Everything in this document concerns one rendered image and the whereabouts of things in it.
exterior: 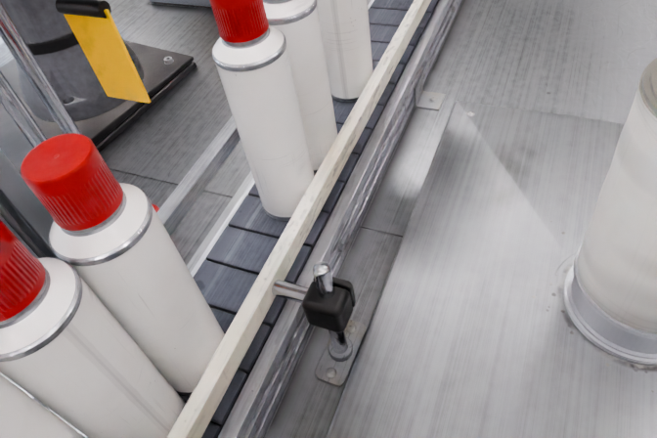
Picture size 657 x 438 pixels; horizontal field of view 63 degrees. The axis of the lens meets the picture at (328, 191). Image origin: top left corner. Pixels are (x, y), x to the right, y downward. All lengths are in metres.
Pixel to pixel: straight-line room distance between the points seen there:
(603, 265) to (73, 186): 0.29
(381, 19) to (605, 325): 0.47
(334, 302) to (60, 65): 0.47
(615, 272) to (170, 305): 0.25
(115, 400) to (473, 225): 0.29
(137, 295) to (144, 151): 0.39
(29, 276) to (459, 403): 0.26
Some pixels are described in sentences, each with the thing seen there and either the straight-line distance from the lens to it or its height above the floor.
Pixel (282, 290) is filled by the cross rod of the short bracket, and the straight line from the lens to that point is 0.39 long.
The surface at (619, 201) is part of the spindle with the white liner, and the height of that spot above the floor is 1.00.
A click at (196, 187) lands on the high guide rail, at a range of 0.41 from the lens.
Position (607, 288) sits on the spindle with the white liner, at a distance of 0.36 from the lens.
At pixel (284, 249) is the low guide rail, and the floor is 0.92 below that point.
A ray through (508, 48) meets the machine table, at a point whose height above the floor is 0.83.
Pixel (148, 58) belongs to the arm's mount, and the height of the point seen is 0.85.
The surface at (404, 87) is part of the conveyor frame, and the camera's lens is 0.59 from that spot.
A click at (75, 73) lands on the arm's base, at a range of 0.71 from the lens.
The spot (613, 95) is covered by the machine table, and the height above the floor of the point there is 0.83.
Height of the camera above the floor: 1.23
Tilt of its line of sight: 46 degrees down
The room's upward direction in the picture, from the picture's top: 11 degrees counter-clockwise
